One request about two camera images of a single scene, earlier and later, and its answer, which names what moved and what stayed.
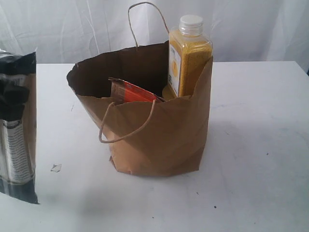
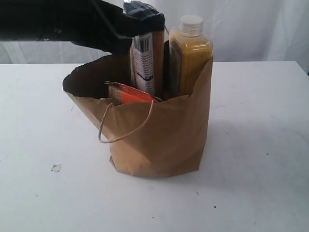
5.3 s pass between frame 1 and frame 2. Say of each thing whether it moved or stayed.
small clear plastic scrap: stayed
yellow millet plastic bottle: stayed
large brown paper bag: stayed
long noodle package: moved
